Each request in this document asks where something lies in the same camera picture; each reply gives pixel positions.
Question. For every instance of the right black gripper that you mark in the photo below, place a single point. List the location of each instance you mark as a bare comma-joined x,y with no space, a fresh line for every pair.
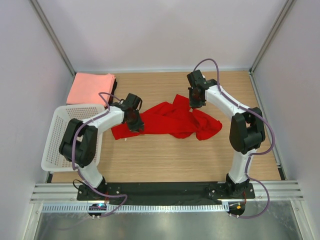
195,104

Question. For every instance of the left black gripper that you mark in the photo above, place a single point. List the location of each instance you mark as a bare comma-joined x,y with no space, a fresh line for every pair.
136,127

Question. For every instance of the red t-shirt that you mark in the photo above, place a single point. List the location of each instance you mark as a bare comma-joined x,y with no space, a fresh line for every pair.
176,119

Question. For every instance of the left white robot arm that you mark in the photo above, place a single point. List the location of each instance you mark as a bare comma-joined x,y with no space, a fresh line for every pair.
79,142

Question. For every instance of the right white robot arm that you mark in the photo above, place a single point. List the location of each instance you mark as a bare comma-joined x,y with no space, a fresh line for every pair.
247,131

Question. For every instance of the folded black t-shirt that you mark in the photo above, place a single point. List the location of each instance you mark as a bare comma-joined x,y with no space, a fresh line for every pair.
111,96

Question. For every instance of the folded pink t-shirt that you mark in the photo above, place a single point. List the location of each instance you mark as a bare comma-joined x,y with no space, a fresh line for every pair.
86,87

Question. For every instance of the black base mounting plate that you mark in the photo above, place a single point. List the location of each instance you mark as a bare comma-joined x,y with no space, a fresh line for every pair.
176,193

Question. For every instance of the white perforated plastic basket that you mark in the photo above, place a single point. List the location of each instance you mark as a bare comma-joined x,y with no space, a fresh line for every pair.
52,160

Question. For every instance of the white slotted cable duct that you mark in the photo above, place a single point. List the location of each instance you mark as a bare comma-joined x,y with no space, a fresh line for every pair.
101,208

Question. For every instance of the right aluminium frame post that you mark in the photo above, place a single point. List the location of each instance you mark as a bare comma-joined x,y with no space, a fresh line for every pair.
280,19

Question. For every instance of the aluminium frame post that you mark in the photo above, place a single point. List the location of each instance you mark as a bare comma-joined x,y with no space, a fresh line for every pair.
51,33
280,19

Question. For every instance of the aluminium front rail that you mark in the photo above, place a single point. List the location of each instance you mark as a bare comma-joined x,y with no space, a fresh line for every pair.
279,190

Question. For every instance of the left aluminium frame post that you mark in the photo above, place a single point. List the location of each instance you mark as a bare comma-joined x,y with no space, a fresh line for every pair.
51,33

